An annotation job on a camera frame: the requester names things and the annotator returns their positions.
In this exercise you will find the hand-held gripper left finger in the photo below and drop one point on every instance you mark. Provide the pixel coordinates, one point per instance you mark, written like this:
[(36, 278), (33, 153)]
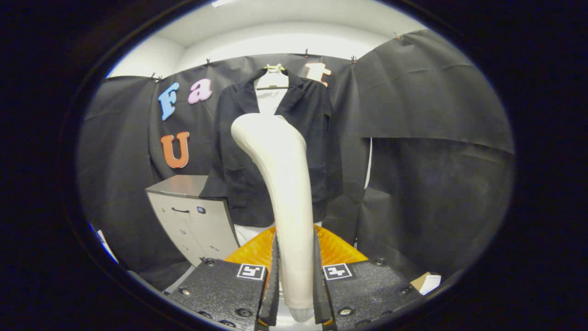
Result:
[(273, 294)]

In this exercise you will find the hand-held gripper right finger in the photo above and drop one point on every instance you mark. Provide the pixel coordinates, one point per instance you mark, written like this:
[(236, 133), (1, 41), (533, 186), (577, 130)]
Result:
[(320, 294)]

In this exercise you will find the white garment steamer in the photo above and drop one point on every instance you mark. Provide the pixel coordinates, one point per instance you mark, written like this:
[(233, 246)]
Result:
[(289, 207)]

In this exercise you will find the black suit jacket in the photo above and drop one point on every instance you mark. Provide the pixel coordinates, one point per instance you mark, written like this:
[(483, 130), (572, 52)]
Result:
[(229, 138)]

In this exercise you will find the grey cabinet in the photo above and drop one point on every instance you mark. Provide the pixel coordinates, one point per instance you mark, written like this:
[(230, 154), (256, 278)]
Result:
[(193, 225)]

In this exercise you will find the small cardboard box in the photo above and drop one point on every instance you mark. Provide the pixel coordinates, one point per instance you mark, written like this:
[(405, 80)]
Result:
[(427, 282)]

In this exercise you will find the black backdrop cloth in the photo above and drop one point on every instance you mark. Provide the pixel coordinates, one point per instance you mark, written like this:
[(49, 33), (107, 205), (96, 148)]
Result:
[(436, 184)]

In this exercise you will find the blue and white object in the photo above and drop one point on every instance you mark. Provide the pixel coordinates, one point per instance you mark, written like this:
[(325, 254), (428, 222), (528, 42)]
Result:
[(106, 246)]

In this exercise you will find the white plastic hanger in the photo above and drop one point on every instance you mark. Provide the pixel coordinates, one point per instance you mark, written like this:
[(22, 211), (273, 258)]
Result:
[(273, 80)]

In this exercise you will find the row of black cloth clips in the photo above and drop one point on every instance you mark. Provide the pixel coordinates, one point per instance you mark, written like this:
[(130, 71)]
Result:
[(353, 59)]

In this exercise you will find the large ceiling light panel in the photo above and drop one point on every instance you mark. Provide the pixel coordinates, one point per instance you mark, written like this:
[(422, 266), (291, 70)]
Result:
[(223, 2)]

